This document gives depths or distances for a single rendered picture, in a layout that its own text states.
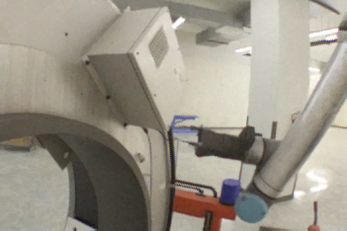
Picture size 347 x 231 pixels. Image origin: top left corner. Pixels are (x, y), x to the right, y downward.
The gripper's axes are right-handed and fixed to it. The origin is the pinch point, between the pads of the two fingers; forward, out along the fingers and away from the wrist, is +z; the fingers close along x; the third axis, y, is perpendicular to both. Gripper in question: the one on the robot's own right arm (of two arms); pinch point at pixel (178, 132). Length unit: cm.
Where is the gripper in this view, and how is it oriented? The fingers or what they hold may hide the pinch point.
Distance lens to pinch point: 63.2
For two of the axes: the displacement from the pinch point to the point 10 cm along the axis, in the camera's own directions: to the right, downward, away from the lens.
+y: -1.8, 6.3, 7.6
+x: 1.2, -7.5, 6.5
